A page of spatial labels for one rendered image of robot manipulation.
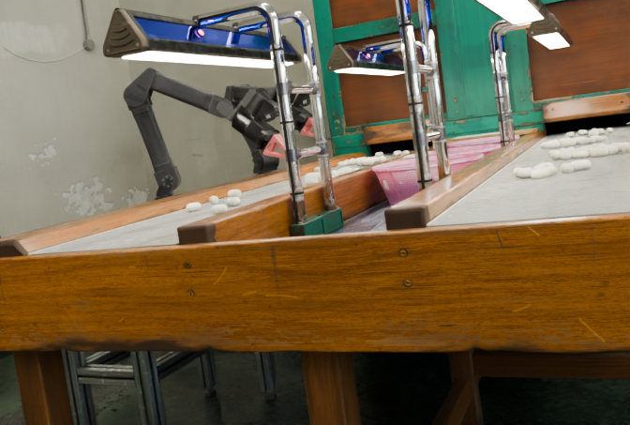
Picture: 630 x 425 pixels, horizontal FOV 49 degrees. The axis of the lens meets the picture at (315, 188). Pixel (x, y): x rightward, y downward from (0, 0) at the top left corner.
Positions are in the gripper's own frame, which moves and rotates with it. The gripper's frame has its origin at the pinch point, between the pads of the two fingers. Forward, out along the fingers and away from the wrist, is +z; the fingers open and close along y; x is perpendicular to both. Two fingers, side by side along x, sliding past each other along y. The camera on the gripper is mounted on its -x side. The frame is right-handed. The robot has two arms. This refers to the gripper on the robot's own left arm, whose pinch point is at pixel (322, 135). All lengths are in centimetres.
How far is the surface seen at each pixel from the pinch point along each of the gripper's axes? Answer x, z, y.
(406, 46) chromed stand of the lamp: -51, 39, -110
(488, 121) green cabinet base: -30, 40, 44
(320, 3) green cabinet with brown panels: -33, -42, 44
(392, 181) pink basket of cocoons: -20, 42, -69
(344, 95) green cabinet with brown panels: -6.9, -14.3, 44.9
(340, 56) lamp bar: -31.8, 3.8, -34.2
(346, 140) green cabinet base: 7.7, -3.5, 43.6
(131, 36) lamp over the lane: -32, 6, -131
